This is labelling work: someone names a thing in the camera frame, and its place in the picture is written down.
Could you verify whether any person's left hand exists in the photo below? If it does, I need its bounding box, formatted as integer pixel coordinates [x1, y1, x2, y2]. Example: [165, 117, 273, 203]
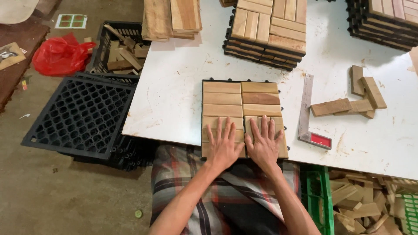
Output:
[206, 116, 246, 173]

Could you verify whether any person's right hand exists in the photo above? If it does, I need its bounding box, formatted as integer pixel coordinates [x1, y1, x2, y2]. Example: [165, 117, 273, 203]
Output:
[244, 116, 285, 172]

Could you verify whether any wooden deck tile black base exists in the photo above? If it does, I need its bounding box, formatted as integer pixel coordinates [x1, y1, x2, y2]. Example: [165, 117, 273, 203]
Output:
[201, 79, 290, 161]

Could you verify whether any plaid sarong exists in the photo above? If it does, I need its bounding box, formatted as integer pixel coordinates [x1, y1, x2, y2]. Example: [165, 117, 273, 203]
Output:
[150, 144, 302, 235]

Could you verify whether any green plastic crate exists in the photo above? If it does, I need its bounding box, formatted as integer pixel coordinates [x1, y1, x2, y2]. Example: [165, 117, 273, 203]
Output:
[300, 164, 335, 235]

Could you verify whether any short wooden slat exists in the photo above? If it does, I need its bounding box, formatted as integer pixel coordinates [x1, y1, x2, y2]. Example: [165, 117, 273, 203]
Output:
[361, 76, 388, 110]
[350, 65, 365, 97]
[334, 99, 375, 116]

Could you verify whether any heap of wood offcuts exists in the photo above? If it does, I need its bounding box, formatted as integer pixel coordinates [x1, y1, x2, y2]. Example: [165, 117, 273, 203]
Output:
[328, 169, 418, 235]

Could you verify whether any stack of wooden deck tiles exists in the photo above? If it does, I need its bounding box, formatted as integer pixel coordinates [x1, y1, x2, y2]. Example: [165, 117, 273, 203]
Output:
[345, 0, 418, 52]
[223, 0, 308, 72]

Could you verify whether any pile of wooden planks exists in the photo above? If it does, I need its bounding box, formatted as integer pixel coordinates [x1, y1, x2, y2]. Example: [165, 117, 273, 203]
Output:
[141, 0, 203, 42]

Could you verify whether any black crate with wood offcuts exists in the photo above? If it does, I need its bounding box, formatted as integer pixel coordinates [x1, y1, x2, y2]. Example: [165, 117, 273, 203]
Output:
[86, 21, 152, 78]

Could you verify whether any stack of black plastic grids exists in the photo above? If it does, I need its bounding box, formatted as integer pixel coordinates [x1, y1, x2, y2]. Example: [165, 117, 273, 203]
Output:
[20, 72, 160, 172]

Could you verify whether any green and white plastic basket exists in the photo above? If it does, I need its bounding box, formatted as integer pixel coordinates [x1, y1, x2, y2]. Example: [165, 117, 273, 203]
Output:
[393, 193, 418, 235]

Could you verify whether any red plastic bag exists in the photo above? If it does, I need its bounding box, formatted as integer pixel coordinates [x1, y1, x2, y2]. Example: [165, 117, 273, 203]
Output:
[32, 33, 97, 77]

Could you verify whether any green and white sticker sheet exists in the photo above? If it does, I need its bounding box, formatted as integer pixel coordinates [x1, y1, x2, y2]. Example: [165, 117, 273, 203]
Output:
[54, 14, 88, 29]

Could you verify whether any brown floor mat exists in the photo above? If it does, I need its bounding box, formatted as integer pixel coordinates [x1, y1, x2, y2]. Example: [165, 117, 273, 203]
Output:
[0, 23, 51, 114]

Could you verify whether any cardboard piece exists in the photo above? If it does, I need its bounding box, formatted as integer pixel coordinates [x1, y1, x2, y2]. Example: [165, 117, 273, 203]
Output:
[0, 42, 27, 71]

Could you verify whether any steel try square red handle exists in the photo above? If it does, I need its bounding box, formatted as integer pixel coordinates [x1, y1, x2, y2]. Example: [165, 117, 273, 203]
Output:
[297, 73, 332, 150]

